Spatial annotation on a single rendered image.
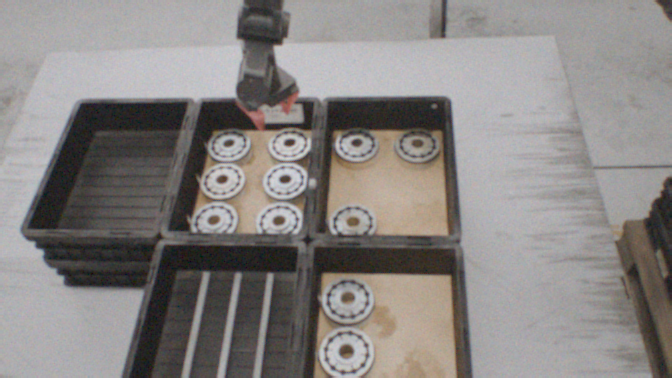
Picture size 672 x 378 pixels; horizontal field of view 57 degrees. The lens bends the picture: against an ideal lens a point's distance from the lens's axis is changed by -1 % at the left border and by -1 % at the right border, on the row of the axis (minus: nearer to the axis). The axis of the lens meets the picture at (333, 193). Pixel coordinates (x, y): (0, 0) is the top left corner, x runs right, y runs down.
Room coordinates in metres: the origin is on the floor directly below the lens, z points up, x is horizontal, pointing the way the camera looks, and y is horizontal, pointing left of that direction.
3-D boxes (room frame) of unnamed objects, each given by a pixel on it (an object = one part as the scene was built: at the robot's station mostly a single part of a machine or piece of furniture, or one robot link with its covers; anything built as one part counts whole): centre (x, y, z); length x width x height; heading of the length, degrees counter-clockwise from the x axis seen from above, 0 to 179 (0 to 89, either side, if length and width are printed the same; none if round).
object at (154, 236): (0.94, 0.48, 0.92); 0.40 x 0.30 x 0.02; 172
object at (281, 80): (0.88, 0.10, 1.17); 0.10 x 0.07 x 0.07; 126
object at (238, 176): (0.91, 0.25, 0.86); 0.10 x 0.10 x 0.01
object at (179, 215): (0.90, 0.18, 0.87); 0.40 x 0.30 x 0.11; 172
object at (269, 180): (0.89, 0.10, 0.86); 0.10 x 0.10 x 0.01
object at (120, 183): (0.94, 0.48, 0.87); 0.40 x 0.30 x 0.11; 172
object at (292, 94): (0.89, 0.09, 1.10); 0.07 x 0.07 x 0.09; 36
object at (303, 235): (0.90, 0.18, 0.92); 0.40 x 0.30 x 0.02; 172
